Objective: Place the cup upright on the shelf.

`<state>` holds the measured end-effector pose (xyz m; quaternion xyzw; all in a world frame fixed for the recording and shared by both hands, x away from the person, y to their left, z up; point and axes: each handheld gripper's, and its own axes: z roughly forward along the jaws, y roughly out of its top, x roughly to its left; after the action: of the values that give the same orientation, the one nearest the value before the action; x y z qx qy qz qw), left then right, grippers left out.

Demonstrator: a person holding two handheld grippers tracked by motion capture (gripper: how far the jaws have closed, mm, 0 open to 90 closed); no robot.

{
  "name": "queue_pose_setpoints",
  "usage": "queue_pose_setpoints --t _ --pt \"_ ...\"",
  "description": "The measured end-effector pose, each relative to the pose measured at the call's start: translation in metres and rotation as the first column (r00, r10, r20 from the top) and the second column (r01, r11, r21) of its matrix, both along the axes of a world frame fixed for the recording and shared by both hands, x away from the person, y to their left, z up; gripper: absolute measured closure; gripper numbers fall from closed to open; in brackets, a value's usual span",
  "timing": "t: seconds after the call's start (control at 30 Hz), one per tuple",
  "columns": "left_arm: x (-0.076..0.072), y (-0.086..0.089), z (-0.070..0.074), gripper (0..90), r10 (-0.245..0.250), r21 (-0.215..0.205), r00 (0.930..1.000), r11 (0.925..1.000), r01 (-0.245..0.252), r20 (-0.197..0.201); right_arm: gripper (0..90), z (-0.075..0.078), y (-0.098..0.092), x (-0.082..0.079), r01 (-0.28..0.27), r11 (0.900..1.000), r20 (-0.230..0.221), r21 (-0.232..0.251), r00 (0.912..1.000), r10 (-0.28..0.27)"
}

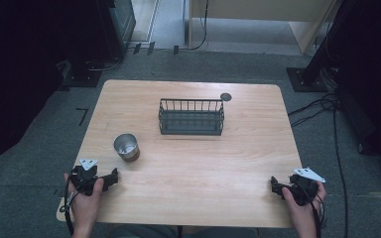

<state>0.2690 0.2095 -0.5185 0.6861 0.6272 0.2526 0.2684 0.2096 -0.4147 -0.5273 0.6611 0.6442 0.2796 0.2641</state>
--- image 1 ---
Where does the left hand-held gripper cable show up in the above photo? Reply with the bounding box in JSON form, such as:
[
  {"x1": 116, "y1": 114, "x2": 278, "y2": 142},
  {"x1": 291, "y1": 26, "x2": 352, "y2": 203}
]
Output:
[{"x1": 63, "y1": 170, "x2": 80, "y2": 236}]

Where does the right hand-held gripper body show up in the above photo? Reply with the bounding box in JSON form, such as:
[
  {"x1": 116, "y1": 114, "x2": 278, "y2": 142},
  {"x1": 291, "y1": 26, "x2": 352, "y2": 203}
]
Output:
[{"x1": 288, "y1": 167, "x2": 327, "y2": 207}]

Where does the black hanging cable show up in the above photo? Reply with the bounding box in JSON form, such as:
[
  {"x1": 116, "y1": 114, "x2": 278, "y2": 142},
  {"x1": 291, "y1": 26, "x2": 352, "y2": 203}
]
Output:
[{"x1": 190, "y1": 0, "x2": 210, "y2": 52}]

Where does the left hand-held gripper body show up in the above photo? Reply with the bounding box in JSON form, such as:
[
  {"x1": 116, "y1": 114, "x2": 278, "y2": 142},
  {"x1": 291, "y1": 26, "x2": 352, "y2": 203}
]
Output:
[{"x1": 69, "y1": 158, "x2": 105, "y2": 197}]

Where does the metal cup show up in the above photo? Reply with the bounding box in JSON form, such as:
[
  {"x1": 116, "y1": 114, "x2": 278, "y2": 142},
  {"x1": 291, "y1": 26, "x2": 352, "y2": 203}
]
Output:
[{"x1": 113, "y1": 133, "x2": 141, "y2": 164}]

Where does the right hand-held gripper cable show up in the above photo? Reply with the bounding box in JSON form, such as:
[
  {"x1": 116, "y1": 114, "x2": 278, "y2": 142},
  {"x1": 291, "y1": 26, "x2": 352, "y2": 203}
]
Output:
[{"x1": 297, "y1": 182, "x2": 325, "y2": 238}]

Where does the hand-held gripper cable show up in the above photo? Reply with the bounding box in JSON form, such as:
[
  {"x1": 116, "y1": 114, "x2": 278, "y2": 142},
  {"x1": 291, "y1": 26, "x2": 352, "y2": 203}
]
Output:
[
  {"x1": 297, "y1": 182, "x2": 325, "y2": 238},
  {"x1": 63, "y1": 170, "x2": 80, "y2": 236}
]

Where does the black floor cable bundle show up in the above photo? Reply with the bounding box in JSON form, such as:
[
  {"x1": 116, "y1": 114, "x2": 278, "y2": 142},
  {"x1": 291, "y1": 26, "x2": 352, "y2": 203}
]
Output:
[{"x1": 287, "y1": 92, "x2": 340, "y2": 129}]

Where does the person's left hand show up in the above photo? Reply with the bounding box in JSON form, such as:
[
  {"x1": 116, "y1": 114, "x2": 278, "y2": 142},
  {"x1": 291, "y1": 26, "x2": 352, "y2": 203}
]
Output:
[{"x1": 63, "y1": 173, "x2": 104, "y2": 230}]

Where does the black wire basket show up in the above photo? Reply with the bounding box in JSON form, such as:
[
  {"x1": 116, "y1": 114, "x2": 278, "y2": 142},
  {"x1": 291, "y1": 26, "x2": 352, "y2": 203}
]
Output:
[{"x1": 158, "y1": 97, "x2": 226, "y2": 137}]

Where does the black metal stand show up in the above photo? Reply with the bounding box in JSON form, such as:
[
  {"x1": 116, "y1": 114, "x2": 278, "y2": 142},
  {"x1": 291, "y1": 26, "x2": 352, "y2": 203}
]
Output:
[
  {"x1": 286, "y1": 0, "x2": 348, "y2": 93},
  {"x1": 61, "y1": 0, "x2": 120, "y2": 89}
]

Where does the light wooden desk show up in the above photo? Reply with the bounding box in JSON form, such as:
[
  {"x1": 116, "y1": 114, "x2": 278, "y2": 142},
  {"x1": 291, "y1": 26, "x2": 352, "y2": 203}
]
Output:
[{"x1": 188, "y1": 0, "x2": 340, "y2": 56}]

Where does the black cabinet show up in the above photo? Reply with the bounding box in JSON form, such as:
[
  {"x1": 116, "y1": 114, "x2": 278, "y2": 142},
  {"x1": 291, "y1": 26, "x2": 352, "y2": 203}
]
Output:
[{"x1": 107, "y1": 0, "x2": 137, "y2": 60}]

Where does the person's right hand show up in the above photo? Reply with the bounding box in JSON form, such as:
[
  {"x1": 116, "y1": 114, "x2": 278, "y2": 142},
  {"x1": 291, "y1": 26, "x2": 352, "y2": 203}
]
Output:
[{"x1": 281, "y1": 181, "x2": 327, "y2": 230}]

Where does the dark curtain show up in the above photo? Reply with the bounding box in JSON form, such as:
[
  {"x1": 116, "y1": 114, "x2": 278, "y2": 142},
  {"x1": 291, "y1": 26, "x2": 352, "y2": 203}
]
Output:
[
  {"x1": 0, "y1": 0, "x2": 100, "y2": 177},
  {"x1": 323, "y1": 0, "x2": 381, "y2": 170}
]

